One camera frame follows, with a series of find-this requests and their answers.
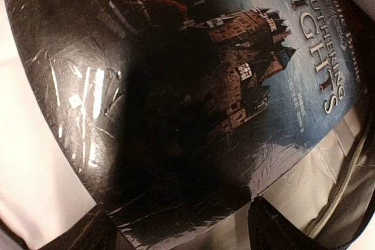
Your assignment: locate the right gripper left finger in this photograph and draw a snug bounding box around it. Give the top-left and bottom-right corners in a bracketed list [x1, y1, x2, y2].
[41, 206, 117, 250]

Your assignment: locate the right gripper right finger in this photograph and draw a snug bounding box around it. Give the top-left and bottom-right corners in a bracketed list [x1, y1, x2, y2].
[247, 197, 355, 250]

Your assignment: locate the dark blue hardcover book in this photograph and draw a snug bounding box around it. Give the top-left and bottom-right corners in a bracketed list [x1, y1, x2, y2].
[5, 0, 363, 244]

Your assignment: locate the navy blue student backpack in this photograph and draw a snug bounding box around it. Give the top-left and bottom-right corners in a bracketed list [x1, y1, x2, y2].
[1, 0, 374, 249]

